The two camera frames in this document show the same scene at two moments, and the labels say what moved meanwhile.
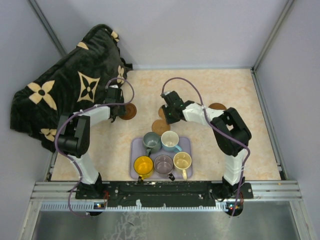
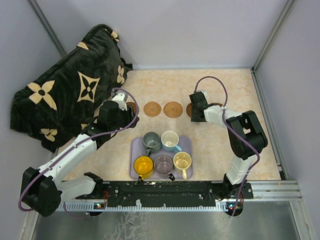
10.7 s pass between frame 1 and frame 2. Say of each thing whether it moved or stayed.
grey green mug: stayed
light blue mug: stayed
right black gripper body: moved
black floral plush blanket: stayed
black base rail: stayed
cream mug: stayed
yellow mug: stayed
